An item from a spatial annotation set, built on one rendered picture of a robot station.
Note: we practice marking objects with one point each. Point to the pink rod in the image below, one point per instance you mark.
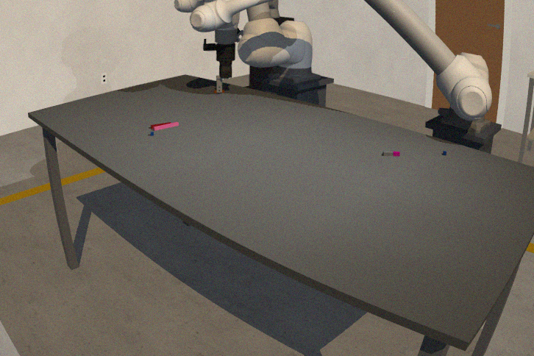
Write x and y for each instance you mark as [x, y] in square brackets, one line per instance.
[166, 126]

